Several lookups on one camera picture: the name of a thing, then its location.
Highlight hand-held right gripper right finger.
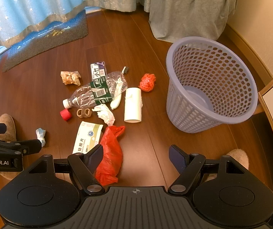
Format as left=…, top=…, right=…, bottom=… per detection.
left=167, top=144, right=249, bottom=195

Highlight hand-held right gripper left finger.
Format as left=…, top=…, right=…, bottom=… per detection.
left=24, top=144, right=105, bottom=195

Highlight red plastic bag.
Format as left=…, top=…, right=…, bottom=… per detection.
left=95, top=125, right=126, bottom=186

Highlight blue face mask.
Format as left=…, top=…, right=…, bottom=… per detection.
left=36, top=128, right=46, bottom=147

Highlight white medicine box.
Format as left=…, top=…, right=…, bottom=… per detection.
left=72, top=121, right=104, bottom=155

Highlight white tissue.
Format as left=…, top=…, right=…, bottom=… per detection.
left=92, top=104, right=115, bottom=126

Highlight brown double-ring piece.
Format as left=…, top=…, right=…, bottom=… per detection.
left=76, top=108, right=91, bottom=118

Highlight lavender plastic mesh basket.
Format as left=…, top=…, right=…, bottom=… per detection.
left=166, top=36, right=259, bottom=134

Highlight red bottle cap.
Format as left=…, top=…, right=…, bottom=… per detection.
left=60, top=108, right=72, bottom=122

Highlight white toothbrush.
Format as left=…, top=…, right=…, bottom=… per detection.
left=110, top=67, right=130, bottom=110

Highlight crushed clear plastic bottle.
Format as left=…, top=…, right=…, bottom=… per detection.
left=63, top=71, right=128, bottom=109

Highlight tan snack wrapper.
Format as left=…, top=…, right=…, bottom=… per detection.
left=60, top=70, right=82, bottom=86

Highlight orange foam fruit net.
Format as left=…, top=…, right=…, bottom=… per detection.
left=139, top=73, right=156, bottom=92

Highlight clear plastic labelled box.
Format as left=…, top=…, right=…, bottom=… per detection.
left=90, top=61, right=107, bottom=81

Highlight person's left tan slipper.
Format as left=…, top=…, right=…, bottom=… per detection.
left=0, top=114, right=20, bottom=180

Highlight person's tan slipper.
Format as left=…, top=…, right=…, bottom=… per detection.
left=0, top=114, right=20, bottom=180
left=200, top=148, right=250, bottom=184

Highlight person's right tan slipper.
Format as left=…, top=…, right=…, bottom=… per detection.
left=200, top=148, right=250, bottom=184

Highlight grey and blue doormat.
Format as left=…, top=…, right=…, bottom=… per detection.
left=2, top=11, right=89, bottom=73

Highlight blue star-print curtain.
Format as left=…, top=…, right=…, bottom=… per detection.
left=0, top=0, right=89, bottom=53

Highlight grey-green ruffled cloth cover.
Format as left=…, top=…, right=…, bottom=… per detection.
left=143, top=0, right=240, bottom=44

